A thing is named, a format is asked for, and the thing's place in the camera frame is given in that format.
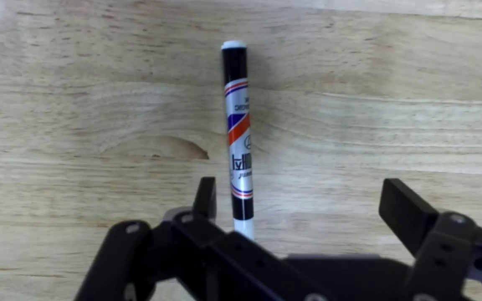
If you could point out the white marker with black cap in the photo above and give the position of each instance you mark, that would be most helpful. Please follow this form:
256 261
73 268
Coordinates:
238 133

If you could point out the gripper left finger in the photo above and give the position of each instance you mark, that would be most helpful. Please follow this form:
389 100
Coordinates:
191 251

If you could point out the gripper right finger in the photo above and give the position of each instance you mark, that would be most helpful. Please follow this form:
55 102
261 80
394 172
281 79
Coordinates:
437 246

